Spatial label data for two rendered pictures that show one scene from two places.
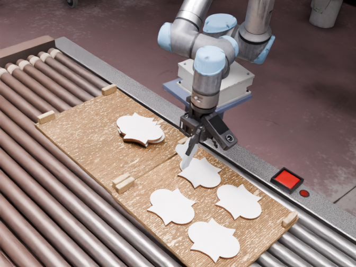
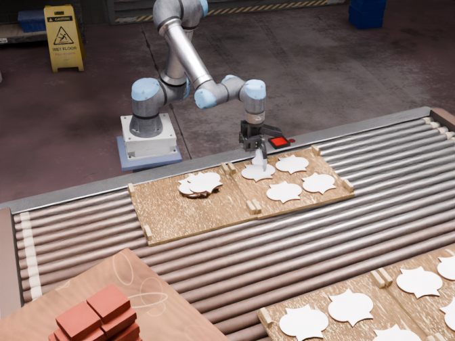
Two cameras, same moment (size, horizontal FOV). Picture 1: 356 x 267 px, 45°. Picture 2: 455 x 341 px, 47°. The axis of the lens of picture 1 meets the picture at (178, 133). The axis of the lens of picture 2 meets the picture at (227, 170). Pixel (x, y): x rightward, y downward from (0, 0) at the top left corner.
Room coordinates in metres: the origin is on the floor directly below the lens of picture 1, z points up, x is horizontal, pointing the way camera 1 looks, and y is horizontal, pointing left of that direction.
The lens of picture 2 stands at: (0.25, 1.50, 2.18)
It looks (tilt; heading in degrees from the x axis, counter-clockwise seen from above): 36 degrees down; 299
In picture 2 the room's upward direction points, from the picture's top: straight up
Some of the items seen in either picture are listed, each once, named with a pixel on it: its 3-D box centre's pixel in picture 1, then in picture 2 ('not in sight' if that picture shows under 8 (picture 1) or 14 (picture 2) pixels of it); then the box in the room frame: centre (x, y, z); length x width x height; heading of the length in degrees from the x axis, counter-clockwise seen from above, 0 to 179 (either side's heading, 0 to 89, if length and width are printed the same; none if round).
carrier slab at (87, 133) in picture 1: (114, 134); (189, 202); (1.11, 0.21, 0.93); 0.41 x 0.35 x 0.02; 50
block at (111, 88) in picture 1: (109, 89); (131, 189); (1.34, 0.27, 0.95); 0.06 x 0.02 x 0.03; 140
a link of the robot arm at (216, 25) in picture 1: (220, 34); (146, 96); (1.52, -0.12, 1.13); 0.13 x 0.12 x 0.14; 70
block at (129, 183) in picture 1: (125, 185); (256, 206); (0.86, 0.13, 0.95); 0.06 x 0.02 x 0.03; 139
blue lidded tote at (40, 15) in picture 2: not in sight; (38, 20); (4.73, -2.41, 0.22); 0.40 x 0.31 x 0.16; 44
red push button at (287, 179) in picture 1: (286, 180); (279, 142); (0.99, -0.36, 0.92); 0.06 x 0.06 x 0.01; 51
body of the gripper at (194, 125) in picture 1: (199, 118); (252, 133); (0.98, -0.06, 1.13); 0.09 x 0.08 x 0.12; 49
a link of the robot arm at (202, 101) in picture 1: (204, 96); (254, 115); (0.97, -0.06, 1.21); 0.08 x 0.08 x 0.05
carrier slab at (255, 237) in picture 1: (205, 207); (288, 180); (0.84, -0.10, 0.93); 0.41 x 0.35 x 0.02; 49
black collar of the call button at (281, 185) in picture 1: (286, 180); (279, 142); (0.99, -0.36, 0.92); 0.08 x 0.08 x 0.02; 51
